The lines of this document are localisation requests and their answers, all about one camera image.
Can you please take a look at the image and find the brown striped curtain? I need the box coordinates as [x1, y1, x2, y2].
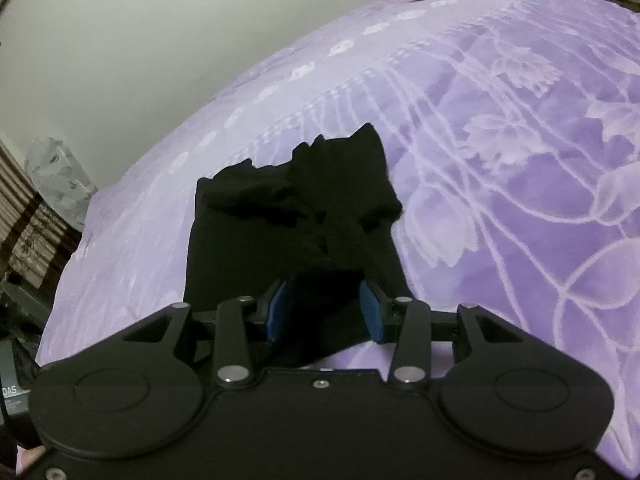
[0, 139, 85, 292]

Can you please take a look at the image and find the purple floral bedsheet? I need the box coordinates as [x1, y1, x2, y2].
[35, 0, 640, 480]

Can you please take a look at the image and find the black long-sleeve sweater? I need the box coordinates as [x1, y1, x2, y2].
[182, 122, 412, 368]

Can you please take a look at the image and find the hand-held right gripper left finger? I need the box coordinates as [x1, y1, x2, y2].
[121, 280, 290, 391]

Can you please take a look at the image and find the dark printed box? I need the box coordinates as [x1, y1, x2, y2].
[0, 280, 53, 417]

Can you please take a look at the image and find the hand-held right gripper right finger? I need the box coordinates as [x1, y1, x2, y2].
[357, 280, 527, 392]

